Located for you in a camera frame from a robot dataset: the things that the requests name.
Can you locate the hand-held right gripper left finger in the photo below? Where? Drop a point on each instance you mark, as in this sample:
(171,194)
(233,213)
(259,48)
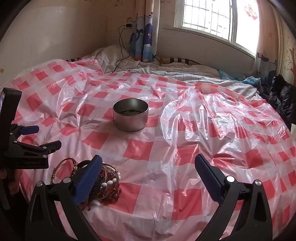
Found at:
(89,178)

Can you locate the whale print curtain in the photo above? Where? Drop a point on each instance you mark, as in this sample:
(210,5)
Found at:
(148,34)

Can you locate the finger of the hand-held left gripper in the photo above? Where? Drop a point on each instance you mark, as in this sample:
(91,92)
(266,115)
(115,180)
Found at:
(30,129)
(49,147)

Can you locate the silver bangle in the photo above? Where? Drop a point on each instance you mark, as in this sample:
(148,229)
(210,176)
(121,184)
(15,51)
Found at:
(120,180)

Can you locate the blue plastic bag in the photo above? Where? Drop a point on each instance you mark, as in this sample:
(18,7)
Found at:
(252,81)

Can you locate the white striped bedsheet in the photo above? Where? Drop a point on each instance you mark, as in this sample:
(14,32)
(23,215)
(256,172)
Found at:
(161,69)

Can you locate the round metal tin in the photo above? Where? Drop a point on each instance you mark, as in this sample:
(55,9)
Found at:
(129,124)

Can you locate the light blue cloth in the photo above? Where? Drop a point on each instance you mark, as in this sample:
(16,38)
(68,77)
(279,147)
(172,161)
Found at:
(224,74)

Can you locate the white paper sheet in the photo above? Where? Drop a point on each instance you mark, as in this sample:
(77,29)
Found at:
(294,131)

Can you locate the red checkered plastic sheet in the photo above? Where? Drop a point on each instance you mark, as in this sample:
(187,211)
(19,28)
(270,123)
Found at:
(161,185)

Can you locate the black puffer jacket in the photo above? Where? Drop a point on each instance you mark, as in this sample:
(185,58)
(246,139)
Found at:
(282,95)

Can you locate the person's left hand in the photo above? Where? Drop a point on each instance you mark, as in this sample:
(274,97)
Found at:
(16,180)

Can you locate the thin bangle with red beads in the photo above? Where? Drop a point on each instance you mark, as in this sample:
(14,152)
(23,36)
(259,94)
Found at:
(53,172)

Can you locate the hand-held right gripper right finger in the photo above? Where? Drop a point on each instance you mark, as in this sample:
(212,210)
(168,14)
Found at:
(208,178)

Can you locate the boat print curtain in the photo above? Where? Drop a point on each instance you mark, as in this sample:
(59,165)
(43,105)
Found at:
(266,60)

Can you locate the black wall charger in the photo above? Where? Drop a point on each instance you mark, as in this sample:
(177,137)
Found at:
(129,23)

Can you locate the tree wall sticker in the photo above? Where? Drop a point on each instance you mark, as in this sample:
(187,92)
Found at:
(290,55)

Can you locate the white framed window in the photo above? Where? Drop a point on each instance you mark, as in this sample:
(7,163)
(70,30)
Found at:
(208,16)

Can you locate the striped pillow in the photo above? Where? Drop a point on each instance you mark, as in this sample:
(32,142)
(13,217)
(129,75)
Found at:
(180,60)

